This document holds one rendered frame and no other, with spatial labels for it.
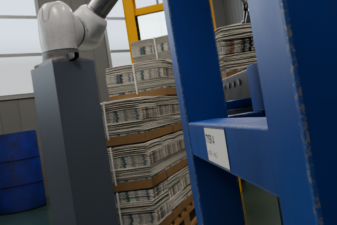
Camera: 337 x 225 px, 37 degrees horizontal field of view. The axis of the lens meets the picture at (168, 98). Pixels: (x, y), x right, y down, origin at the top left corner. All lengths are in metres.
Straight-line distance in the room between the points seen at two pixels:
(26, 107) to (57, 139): 3.75
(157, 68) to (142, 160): 0.75
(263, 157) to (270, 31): 0.13
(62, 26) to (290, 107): 1.85
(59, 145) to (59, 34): 0.46
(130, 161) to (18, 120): 3.40
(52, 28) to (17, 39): 3.77
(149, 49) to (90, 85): 1.58
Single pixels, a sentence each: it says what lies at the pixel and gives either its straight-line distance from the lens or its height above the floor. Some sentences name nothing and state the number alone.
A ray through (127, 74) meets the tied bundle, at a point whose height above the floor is 1.00.
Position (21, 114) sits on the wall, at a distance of 5.80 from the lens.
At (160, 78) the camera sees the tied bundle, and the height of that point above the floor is 0.94.
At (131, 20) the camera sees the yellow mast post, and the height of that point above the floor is 1.56.
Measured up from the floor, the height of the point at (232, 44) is 0.95.
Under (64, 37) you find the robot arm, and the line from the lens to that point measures 2.14.
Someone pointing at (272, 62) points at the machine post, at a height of 0.75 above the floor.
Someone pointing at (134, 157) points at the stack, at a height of 0.53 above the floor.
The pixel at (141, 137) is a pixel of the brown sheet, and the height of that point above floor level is 0.63.
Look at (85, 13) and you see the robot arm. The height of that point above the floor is 1.23.
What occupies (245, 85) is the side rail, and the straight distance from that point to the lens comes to 1.25.
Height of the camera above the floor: 0.72
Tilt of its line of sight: 2 degrees up
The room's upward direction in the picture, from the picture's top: 9 degrees counter-clockwise
